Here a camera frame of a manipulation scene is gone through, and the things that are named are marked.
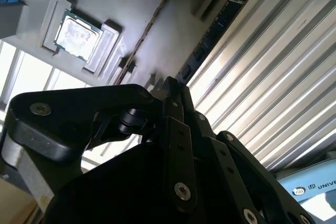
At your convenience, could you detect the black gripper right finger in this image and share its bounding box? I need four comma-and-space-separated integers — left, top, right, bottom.
182, 85, 317, 224

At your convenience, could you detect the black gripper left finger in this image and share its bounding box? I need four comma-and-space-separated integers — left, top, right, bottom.
5, 76, 198, 215

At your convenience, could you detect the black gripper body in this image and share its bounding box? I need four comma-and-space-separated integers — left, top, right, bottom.
47, 140, 238, 224

